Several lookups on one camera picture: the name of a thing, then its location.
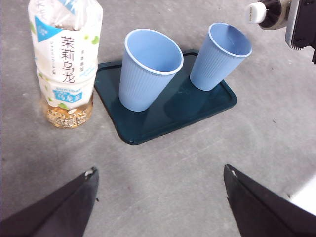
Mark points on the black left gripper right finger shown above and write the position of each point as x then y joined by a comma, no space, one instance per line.
261,212

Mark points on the blue ribbed cup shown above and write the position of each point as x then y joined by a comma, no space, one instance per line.
212,66
138,84

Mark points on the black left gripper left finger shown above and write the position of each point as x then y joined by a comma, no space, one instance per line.
54,212

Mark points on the dark tea bottle beige label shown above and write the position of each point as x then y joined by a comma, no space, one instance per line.
271,12

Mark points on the dark teal rectangular tray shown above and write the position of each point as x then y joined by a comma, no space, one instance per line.
153,123

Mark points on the jasmine oolong tea bottle white label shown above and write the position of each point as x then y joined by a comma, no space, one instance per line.
66,61

